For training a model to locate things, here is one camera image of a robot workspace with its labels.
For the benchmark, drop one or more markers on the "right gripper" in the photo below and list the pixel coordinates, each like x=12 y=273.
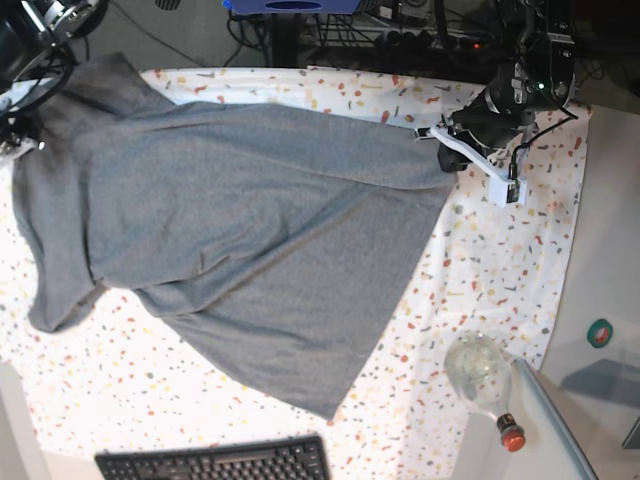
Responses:
x=18 y=137

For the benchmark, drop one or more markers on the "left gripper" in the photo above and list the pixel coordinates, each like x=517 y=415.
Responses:
x=475 y=133

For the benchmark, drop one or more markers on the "grey t-shirt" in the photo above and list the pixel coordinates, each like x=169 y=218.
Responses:
x=275 y=241

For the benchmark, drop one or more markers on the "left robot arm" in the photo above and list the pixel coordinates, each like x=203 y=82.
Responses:
x=536 y=70

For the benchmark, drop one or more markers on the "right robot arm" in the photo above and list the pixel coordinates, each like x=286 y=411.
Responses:
x=37 y=62

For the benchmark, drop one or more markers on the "clear bottle with red cap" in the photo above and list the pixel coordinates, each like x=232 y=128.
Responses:
x=480 y=373

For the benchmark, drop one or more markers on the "green tape roll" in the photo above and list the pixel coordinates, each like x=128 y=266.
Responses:
x=600 y=333

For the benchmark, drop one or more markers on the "blue box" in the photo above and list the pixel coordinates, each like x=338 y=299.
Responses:
x=247 y=7

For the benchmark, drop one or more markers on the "terrazzo patterned tablecloth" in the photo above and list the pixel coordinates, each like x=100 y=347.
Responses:
x=123 y=381

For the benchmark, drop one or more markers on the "grey laptop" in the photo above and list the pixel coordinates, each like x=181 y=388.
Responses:
x=552 y=451

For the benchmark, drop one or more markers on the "black keyboard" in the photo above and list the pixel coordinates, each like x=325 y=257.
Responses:
x=297 y=458

